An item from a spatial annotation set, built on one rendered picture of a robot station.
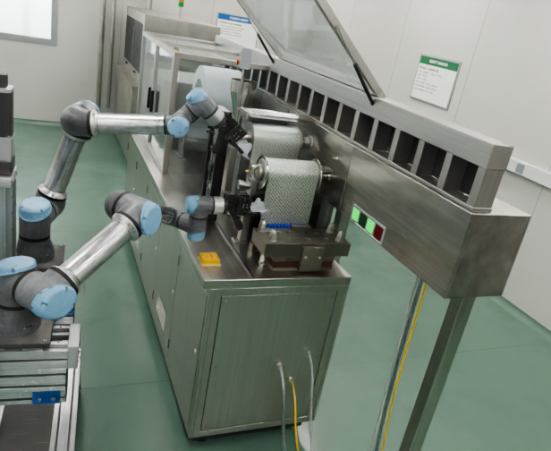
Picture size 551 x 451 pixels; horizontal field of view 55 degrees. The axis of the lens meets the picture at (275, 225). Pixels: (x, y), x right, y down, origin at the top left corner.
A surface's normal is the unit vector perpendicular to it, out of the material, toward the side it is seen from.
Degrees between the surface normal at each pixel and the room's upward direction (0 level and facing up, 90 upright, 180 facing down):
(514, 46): 90
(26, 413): 0
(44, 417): 0
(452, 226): 90
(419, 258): 90
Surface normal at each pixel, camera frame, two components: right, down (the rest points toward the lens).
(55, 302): 0.78, 0.40
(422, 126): -0.92, -0.02
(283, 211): 0.36, 0.40
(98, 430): 0.18, -0.91
